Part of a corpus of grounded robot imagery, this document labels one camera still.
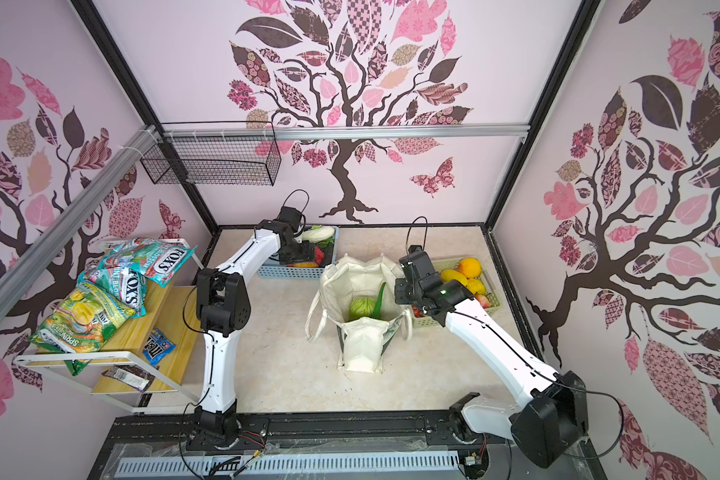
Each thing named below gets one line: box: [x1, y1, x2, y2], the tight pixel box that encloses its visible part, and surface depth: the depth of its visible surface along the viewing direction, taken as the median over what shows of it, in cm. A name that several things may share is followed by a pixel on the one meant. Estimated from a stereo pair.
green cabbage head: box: [349, 297, 376, 321], surface depth 89 cm
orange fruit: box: [458, 257, 481, 279], surface depth 99 cm
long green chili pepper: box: [374, 282, 386, 319], surface depth 91 cm
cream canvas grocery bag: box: [306, 253, 413, 374], surface depth 83 cm
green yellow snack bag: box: [27, 283, 136, 375], surface depth 55 cm
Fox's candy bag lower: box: [78, 261, 147, 318], surface depth 60 cm
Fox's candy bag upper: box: [98, 238, 198, 286], surface depth 64 cm
